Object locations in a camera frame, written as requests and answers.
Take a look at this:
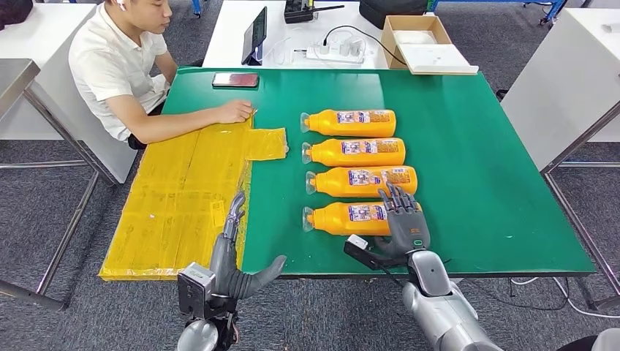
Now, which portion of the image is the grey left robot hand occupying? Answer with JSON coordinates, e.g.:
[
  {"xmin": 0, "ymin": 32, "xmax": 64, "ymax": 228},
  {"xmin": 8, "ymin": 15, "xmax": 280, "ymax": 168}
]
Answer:
[{"xmin": 209, "ymin": 192, "xmax": 288, "ymax": 301}]

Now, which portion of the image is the person's right hand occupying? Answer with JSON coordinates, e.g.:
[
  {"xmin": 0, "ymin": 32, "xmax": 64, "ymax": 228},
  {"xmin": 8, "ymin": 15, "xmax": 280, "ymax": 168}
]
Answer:
[{"xmin": 214, "ymin": 99, "xmax": 255, "ymax": 125}]

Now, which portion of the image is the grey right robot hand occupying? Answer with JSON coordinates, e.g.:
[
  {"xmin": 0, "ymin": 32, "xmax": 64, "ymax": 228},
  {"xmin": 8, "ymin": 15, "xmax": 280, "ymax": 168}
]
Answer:
[{"xmin": 374, "ymin": 183, "xmax": 432, "ymax": 257}]

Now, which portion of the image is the orange detergent bottle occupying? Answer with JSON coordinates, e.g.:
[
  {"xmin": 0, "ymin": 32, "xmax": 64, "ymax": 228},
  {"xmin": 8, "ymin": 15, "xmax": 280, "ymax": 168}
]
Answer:
[
  {"xmin": 300, "ymin": 137, "xmax": 407, "ymax": 167},
  {"xmin": 302, "ymin": 201, "xmax": 423, "ymax": 238},
  {"xmin": 305, "ymin": 166, "xmax": 418, "ymax": 198},
  {"xmin": 299, "ymin": 108, "xmax": 397, "ymax": 138}
]

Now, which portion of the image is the smartphone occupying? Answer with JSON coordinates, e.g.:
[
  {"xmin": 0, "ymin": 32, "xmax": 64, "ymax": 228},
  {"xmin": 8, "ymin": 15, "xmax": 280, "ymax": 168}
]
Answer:
[{"xmin": 211, "ymin": 72, "xmax": 260, "ymax": 88}]

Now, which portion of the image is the white table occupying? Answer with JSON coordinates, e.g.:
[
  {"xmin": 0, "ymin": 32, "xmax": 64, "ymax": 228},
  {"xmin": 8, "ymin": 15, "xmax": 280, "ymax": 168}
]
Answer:
[{"xmin": 202, "ymin": 0, "xmax": 437, "ymax": 69}]

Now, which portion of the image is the green table mat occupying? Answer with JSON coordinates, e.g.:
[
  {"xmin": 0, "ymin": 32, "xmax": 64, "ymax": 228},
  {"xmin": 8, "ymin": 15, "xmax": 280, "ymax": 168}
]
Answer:
[{"xmin": 159, "ymin": 67, "xmax": 597, "ymax": 279}]

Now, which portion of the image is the black tablet on stand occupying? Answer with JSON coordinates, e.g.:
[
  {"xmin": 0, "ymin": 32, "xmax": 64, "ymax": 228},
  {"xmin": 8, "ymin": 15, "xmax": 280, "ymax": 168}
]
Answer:
[{"xmin": 241, "ymin": 6, "xmax": 268, "ymax": 67}]

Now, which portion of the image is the yellow plastic sheet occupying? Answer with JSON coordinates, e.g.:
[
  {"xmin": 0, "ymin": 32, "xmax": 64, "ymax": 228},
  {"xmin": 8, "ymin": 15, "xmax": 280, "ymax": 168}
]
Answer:
[{"xmin": 98, "ymin": 108, "xmax": 290, "ymax": 282}]

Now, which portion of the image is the white power strip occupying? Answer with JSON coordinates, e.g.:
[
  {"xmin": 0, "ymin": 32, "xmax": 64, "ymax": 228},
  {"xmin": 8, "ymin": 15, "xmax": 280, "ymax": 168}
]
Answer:
[{"xmin": 306, "ymin": 38, "xmax": 365, "ymax": 65}]

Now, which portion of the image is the black radio with antenna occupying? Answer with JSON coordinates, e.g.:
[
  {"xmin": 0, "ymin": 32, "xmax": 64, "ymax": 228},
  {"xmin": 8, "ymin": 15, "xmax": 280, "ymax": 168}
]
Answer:
[{"xmin": 284, "ymin": 0, "xmax": 346, "ymax": 24}]

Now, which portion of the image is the person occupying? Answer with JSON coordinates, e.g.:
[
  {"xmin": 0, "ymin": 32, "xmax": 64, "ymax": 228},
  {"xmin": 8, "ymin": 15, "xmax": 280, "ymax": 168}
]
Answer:
[
  {"xmin": 67, "ymin": 0, "xmax": 255, "ymax": 151},
  {"xmin": 556, "ymin": 328, "xmax": 620, "ymax": 351}
]

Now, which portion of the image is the open cardboard box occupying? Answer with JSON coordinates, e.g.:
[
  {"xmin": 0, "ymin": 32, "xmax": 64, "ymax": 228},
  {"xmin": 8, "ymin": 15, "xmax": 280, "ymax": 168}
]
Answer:
[{"xmin": 380, "ymin": 14, "xmax": 454, "ymax": 70}]

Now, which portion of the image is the white flat box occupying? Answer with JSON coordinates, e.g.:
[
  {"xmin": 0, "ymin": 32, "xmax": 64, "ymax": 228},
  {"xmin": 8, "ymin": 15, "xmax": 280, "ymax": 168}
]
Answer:
[{"xmin": 396, "ymin": 42, "xmax": 480, "ymax": 76}]

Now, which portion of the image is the black bag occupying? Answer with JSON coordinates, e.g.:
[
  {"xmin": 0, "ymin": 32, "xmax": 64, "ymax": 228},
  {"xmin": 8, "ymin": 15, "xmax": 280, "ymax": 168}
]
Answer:
[
  {"xmin": 358, "ymin": 0, "xmax": 430, "ymax": 30},
  {"xmin": 0, "ymin": 0, "xmax": 35, "ymax": 31}
]

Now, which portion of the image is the white cabinet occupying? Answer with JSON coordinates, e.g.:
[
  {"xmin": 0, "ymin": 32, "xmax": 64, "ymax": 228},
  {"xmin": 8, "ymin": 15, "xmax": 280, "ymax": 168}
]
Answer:
[
  {"xmin": 501, "ymin": 7, "xmax": 620, "ymax": 171},
  {"xmin": 0, "ymin": 4, "xmax": 139, "ymax": 185}
]

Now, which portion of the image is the steel table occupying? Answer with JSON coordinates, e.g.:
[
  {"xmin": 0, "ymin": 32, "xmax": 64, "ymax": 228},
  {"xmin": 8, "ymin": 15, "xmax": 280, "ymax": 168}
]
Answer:
[{"xmin": 0, "ymin": 58, "xmax": 120, "ymax": 311}]

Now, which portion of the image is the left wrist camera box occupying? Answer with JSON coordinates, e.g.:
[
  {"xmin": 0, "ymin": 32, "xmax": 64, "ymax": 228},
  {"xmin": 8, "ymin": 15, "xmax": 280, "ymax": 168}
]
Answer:
[{"xmin": 177, "ymin": 263, "xmax": 216, "ymax": 321}]

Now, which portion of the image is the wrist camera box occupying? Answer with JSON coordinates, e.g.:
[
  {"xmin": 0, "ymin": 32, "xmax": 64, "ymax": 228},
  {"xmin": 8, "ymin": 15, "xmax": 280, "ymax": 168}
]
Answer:
[
  {"xmin": 343, "ymin": 234, "xmax": 410, "ymax": 271},
  {"xmin": 177, "ymin": 263, "xmax": 216, "ymax": 321}
]

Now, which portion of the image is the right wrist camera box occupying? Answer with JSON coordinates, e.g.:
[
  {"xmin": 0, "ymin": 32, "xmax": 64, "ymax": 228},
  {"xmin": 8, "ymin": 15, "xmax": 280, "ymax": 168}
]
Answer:
[{"xmin": 343, "ymin": 234, "xmax": 410, "ymax": 271}]

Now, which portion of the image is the black power cable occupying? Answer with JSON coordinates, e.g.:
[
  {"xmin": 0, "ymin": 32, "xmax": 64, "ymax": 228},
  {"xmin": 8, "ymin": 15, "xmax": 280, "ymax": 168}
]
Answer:
[{"xmin": 322, "ymin": 24, "xmax": 409, "ymax": 67}]

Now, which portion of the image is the white floor cable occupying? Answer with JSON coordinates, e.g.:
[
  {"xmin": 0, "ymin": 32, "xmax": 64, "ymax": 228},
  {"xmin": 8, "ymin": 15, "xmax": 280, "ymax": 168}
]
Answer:
[{"xmin": 509, "ymin": 276, "xmax": 620, "ymax": 321}]

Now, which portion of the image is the steel table frame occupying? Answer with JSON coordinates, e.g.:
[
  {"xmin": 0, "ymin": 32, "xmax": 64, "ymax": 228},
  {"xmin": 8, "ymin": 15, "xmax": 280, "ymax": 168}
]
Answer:
[{"xmin": 540, "ymin": 99, "xmax": 620, "ymax": 311}]

